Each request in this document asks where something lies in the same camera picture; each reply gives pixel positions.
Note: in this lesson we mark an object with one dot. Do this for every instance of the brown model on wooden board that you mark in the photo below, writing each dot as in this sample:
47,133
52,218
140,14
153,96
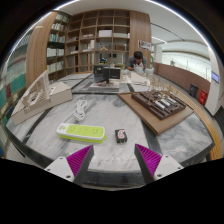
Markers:
158,106

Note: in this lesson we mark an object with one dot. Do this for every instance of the white and green power strip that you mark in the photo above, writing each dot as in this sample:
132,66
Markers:
81,131

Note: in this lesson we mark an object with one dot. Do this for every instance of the wooden display shelf unit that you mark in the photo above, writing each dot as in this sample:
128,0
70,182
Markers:
100,36

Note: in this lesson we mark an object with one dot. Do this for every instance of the tall bookshelf with colourful books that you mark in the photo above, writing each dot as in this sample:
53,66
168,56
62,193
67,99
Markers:
15,83

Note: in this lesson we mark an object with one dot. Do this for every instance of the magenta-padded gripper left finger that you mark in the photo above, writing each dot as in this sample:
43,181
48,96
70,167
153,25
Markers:
76,162

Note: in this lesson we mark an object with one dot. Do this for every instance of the wooden shelf unit with books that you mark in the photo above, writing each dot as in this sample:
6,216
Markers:
56,46

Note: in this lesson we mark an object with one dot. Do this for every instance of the wall screen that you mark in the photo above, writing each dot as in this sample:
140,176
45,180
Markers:
215,76

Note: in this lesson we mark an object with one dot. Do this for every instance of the black architectural model on base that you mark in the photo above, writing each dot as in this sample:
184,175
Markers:
106,75

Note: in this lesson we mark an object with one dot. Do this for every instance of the small white paper model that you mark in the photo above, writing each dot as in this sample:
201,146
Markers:
140,78

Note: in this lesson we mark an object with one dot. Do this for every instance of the black charger with red print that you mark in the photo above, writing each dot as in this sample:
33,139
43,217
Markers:
121,136

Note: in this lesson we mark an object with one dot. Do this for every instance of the white architectural model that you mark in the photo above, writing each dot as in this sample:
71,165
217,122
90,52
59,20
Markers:
43,98

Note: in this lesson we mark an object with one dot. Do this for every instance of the person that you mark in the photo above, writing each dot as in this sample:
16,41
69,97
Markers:
137,63

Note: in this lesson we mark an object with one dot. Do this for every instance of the wall poster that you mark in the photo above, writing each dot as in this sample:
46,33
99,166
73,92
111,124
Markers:
144,45

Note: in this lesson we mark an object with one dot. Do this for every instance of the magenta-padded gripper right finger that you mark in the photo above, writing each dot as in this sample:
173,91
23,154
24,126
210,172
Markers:
150,161

